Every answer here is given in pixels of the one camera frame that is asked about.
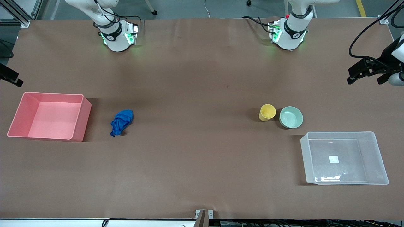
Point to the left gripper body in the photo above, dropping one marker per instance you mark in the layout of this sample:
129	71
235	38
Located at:
377	66

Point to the mint green bowl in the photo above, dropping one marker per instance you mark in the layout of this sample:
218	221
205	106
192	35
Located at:
292	118

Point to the yellow plastic cup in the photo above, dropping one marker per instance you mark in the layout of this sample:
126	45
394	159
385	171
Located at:
266	114

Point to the blue cloth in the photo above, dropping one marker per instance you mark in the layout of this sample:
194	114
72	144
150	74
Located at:
121	121

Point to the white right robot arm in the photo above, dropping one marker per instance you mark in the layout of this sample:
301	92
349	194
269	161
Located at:
116	41

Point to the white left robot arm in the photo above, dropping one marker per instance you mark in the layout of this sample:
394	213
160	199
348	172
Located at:
292	34

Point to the clear plastic box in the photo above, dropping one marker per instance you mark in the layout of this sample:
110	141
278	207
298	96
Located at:
347	151

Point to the pink plastic bin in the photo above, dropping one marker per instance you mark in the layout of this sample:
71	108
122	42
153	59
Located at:
47	119

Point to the chair leg with black caster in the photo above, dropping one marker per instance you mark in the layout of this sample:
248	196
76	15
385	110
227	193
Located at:
154	12

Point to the aluminium frame profile with bracket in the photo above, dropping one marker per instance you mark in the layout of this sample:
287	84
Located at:
384	20
19	17

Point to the white table edge rail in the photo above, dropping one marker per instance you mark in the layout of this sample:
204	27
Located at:
63	223

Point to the small metal table bracket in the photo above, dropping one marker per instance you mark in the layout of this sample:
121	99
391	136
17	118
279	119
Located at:
210	214

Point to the dark brown mount post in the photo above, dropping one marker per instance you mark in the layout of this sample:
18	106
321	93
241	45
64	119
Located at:
202	220

